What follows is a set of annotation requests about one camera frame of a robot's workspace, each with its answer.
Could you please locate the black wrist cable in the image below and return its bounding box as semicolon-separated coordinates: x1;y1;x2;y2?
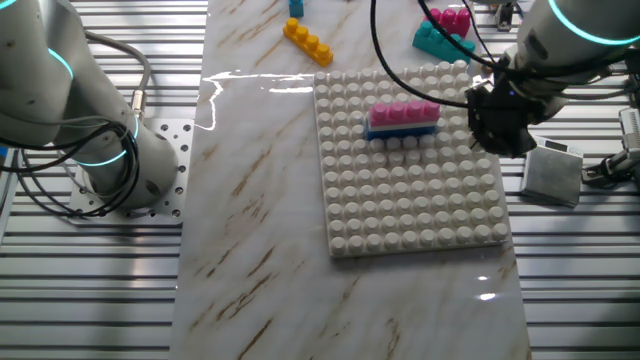
369;0;640;109

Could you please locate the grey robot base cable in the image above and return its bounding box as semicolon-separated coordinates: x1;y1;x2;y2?
82;29;154;121

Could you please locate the blue four-stud block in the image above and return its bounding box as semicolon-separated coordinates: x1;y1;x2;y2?
364;123;439;142

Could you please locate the white studded baseplate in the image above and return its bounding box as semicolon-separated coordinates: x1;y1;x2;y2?
313;59;511;259

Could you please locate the orange four-stud block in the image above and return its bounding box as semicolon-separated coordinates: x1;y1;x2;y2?
282;17;335;68

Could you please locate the silver digital scale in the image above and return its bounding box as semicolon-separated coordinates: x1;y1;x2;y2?
519;135;585;209

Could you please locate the small silver clamped camera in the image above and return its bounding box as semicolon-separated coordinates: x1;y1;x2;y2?
579;106;640;190

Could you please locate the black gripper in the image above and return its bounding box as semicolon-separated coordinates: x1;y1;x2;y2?
466;82;541;158

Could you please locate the teal four-stud block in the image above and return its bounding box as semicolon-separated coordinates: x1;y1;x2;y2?
412;20;476;65

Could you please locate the pink four-stud block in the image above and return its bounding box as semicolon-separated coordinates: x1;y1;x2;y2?
368;99;442;127

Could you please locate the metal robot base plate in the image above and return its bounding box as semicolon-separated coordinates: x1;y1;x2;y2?
67;118;196;227

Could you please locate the white four-stud block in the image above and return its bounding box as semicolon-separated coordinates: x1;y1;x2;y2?
367;117;440;134

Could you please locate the white marble board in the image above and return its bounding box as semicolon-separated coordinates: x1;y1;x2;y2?
169;0;534;360

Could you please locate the magenta three-stud block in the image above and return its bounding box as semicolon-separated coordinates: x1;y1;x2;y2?
424;7;473;39

